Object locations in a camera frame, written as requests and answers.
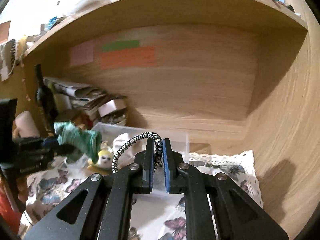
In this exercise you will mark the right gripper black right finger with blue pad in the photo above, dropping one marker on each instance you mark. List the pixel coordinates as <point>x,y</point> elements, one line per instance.
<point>215,206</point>

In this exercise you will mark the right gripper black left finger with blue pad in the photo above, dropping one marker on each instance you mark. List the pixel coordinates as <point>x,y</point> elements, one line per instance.
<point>100,207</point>

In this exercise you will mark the green striped sock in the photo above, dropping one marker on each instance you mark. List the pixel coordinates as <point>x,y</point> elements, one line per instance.
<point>86,142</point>

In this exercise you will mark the black white patterned headband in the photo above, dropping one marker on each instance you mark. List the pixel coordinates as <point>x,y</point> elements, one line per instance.
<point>125,148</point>

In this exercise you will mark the white sock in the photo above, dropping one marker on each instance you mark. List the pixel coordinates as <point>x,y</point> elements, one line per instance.
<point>129,155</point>

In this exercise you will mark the orange sleeve forearm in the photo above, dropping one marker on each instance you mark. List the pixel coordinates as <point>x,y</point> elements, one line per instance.
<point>11,217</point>

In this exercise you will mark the beige ceramic mug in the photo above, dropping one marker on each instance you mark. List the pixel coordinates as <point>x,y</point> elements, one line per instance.
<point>25,126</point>

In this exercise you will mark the yellow cat plush toy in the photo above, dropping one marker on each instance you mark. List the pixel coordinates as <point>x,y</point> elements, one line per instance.
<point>104,163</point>

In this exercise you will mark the butterfly print lace cloth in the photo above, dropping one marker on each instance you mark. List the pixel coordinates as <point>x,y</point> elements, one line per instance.
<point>153,215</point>

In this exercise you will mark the dark wine bottle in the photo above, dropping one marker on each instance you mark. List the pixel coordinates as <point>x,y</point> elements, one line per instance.
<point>45,101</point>

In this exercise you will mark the stack of papers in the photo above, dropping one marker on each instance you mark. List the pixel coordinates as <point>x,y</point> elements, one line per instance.
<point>76,95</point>

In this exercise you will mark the small pink cardboard box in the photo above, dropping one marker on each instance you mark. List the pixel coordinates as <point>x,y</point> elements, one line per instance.
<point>111,107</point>

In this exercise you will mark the pink sticky note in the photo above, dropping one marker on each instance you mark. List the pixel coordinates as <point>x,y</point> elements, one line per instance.
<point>81,54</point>

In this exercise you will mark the green sticky note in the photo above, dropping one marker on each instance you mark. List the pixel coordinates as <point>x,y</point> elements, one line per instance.
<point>120,45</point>

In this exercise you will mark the orange sticky note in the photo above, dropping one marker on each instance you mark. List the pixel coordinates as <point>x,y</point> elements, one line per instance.
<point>134,57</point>

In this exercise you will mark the wooden shelf board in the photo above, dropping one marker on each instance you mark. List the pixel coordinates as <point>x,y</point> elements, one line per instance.
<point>114,15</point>

